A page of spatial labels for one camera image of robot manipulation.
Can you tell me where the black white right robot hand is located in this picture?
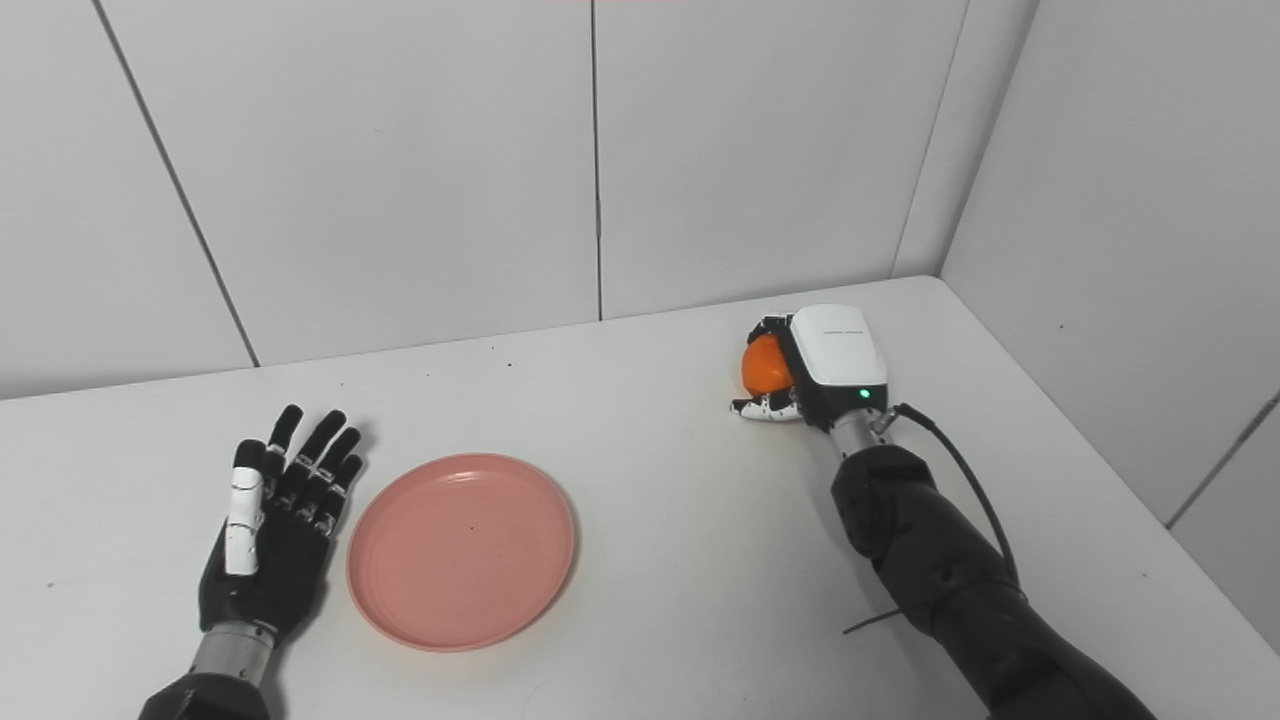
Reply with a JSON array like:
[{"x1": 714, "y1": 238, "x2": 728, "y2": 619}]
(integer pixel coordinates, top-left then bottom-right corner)
[{"x1": 729, "y1": 304, "x2": 891, "y2": 433}]

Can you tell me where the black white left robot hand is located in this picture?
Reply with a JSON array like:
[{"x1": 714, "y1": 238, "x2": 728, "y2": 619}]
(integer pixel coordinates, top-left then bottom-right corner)
[{"x1": 197, "y1": 404, "x2": 365, "y2": 644}]

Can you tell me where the orange fruit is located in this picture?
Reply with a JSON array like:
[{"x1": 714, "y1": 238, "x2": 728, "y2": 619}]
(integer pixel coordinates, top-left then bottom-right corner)
[{"x1": 741, "y1": 333, "x2": 796, "y2": 396}]

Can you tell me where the pink round plate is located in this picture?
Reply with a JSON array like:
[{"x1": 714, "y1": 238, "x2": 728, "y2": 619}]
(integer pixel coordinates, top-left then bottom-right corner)
[{"x1": 346, "y1": 453, "x2": 578, "y2": 653}]

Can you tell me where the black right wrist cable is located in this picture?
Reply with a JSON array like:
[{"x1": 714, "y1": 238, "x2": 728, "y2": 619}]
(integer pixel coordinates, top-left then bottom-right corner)
[{"x1": 880, "y1": 403, "x2": 1021, "y2": 591}]

